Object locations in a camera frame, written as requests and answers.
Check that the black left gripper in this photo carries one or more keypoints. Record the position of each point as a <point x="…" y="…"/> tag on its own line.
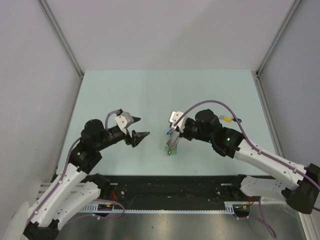
<point x="135" y="138"/>

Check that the left aluminium frame post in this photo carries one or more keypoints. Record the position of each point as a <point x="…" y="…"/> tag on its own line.
<point x="56" y="28"/>

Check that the aluminium frame post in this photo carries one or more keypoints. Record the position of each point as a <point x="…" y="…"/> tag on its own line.
<point x="56" y="28"/>
<point x="294" y="8"/>

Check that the white slotted cable duct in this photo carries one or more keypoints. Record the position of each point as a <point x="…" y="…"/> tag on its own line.
<point x="188" y="208"/>

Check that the right aluminium frame post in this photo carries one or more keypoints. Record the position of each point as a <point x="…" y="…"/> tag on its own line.
<point x="294" y="8"/>

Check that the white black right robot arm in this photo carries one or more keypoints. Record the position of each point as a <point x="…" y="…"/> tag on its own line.
<point x="293" y="183"/>

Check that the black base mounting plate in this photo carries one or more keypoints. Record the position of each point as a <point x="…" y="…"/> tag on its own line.
<point x="217" y="188"/>

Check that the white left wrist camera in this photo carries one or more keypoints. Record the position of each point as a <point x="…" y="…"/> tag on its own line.
<point x="123" y="120"/>

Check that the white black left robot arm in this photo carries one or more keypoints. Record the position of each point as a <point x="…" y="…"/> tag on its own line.
<point x="74" y="188"/>

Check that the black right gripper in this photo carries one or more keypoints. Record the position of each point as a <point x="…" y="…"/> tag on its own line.
<point x="183" y="134"/>

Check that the metal band with key rings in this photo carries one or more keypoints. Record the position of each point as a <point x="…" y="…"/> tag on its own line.
<point x="172" y="143"/>

